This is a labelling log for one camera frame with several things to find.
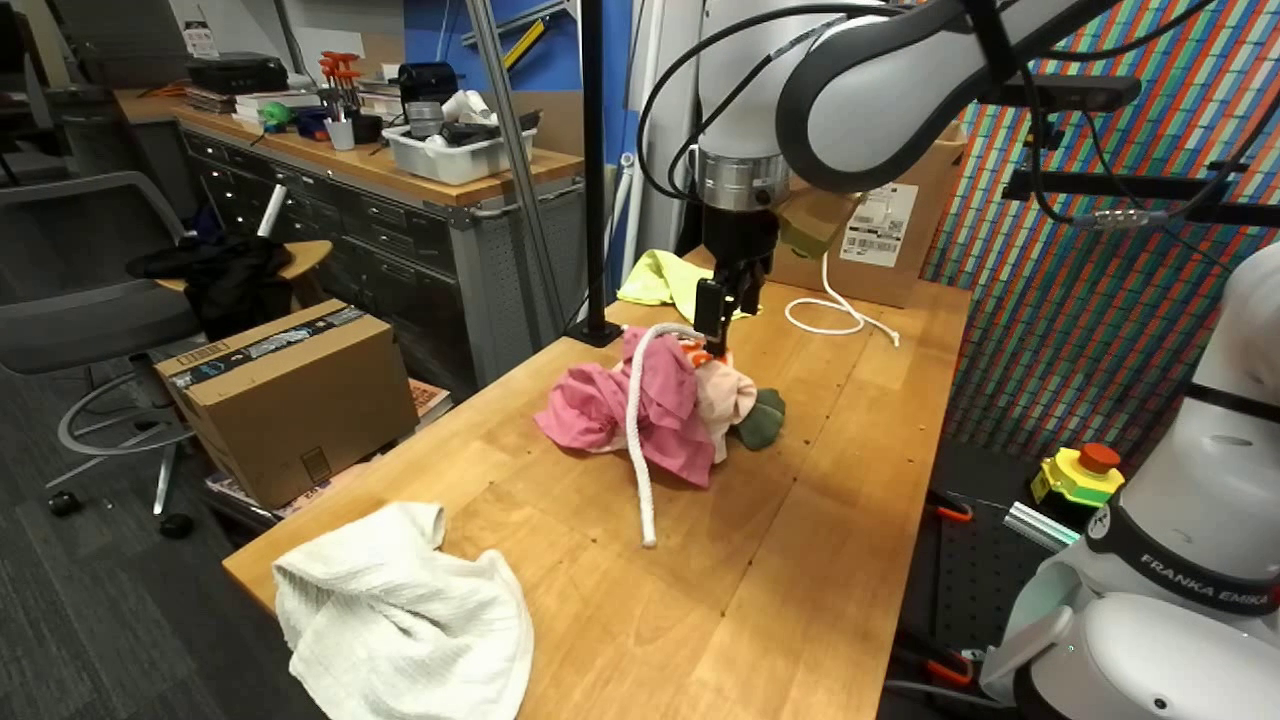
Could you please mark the black pole stand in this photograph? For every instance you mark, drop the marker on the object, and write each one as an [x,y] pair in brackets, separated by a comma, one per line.
[592,162]

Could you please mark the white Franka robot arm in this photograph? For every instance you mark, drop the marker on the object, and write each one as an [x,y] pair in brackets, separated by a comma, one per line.
[1200,504]

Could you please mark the orange clamp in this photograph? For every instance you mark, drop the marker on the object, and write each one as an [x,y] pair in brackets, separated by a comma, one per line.
[948,511]
[948,668]

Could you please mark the pale pink cloth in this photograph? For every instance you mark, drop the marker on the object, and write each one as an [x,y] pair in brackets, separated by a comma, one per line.
[724,395]

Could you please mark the yellow red emergency stop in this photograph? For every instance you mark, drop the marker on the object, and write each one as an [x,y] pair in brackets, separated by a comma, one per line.
[1075,478]

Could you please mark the yellow-green cloth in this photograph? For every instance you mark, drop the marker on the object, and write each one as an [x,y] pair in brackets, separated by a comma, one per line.
[663,280]

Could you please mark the blue panel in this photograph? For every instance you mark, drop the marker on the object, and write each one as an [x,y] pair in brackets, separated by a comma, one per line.
[440,32]

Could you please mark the cardboard box with white label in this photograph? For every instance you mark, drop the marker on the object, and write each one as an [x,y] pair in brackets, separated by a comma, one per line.
[922,252]

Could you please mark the grey workbench with wooden top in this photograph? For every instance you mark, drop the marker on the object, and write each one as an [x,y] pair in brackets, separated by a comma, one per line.
[402,252]

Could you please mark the grey office chair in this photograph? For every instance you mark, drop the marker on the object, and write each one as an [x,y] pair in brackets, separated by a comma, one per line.
[80,323]

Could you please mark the black garment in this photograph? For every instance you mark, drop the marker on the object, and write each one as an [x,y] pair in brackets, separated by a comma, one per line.
[223,280]

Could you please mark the white cup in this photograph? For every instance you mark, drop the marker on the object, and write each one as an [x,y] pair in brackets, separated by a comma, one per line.
[342,135]

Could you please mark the white ribbed towel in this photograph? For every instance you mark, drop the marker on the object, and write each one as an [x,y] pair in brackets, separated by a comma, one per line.
[402,627]

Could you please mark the black case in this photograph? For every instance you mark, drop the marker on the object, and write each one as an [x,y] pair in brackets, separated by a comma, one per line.
[242,74]

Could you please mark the white plastic bin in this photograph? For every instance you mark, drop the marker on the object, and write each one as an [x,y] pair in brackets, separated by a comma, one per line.
[454,162]

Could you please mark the white pole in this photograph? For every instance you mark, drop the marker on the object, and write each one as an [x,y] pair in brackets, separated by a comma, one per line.
[638,201]

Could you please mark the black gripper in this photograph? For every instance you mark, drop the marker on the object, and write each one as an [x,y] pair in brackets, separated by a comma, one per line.
[743,247]

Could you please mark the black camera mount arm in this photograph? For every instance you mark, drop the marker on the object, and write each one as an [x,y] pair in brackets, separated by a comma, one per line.
[1135,185]

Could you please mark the silver metal pole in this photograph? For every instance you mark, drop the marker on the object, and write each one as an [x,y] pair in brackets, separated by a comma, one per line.
[512,146]

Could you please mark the cardboard box with black tape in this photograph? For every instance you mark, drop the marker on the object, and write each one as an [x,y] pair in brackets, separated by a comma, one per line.
[293,415]

